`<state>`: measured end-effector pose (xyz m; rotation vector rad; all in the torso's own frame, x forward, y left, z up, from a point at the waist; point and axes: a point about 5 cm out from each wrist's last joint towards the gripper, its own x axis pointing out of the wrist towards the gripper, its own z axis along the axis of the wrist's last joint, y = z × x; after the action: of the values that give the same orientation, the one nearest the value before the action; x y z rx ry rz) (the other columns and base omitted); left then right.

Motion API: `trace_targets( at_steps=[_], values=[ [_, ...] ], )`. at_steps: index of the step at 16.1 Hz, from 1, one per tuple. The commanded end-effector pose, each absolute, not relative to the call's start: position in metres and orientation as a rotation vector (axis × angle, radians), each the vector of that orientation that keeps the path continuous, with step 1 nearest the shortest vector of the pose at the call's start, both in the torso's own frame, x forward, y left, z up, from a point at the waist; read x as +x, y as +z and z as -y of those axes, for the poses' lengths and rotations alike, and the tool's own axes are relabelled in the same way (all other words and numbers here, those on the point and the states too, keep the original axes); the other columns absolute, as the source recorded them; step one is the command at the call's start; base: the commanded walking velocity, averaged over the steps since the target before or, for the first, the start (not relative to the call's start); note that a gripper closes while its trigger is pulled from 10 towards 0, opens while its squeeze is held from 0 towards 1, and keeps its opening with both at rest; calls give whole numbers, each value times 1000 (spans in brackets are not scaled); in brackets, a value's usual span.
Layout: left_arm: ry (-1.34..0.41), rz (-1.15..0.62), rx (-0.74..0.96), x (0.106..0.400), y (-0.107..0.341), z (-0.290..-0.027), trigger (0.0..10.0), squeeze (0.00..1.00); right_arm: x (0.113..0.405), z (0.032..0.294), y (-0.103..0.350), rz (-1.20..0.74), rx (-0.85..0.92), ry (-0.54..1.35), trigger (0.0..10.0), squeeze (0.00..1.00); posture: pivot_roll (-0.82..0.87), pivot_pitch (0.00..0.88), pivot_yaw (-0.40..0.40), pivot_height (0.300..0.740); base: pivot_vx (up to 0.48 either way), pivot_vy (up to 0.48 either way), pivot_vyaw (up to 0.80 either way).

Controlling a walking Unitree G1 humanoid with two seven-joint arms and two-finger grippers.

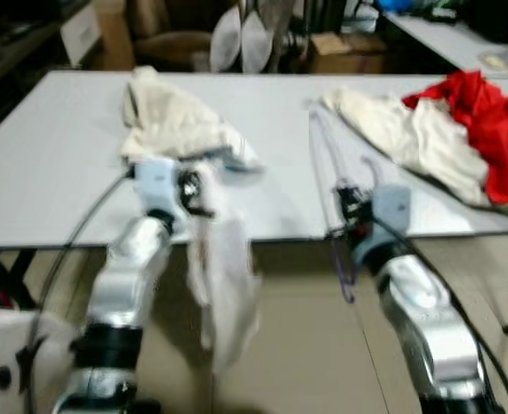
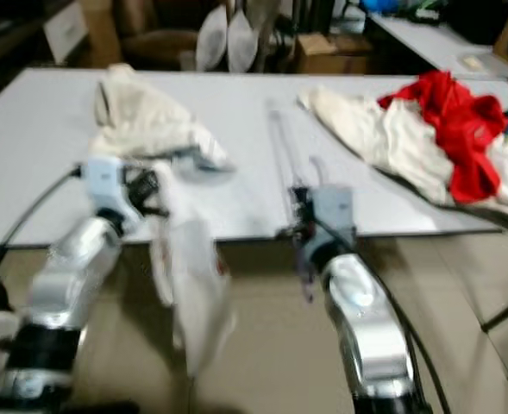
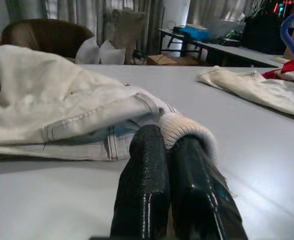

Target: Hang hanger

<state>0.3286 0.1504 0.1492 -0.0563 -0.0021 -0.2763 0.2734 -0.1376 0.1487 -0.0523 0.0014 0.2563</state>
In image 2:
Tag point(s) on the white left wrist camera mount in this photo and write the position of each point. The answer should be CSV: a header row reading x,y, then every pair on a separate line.
x,y
107,183

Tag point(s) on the purple plastic hanger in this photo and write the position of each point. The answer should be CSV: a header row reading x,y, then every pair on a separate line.
x,y
284,147

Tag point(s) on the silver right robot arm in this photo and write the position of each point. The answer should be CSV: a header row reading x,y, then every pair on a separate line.
x,y
366,328

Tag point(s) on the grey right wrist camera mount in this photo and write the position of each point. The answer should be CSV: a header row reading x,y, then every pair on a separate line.
x,y
335,211

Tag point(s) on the brown chair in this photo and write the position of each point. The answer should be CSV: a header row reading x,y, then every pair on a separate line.
x,y
159,41

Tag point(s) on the white oval panel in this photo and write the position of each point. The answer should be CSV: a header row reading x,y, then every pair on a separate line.
x,y
211,41
241,43

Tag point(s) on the thin white shirt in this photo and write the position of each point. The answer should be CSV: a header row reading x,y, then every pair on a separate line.
x,y
193,276

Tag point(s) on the white sign board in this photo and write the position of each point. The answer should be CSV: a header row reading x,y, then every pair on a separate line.
x,y
65,31

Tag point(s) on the crumpled cream garment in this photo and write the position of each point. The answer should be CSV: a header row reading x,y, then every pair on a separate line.
x,y
146,116

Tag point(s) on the red shirt with white trim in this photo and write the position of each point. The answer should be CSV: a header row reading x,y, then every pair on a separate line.
x,y
460,129

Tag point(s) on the cardboard box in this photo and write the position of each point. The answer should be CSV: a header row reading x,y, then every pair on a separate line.
x,y
331,53

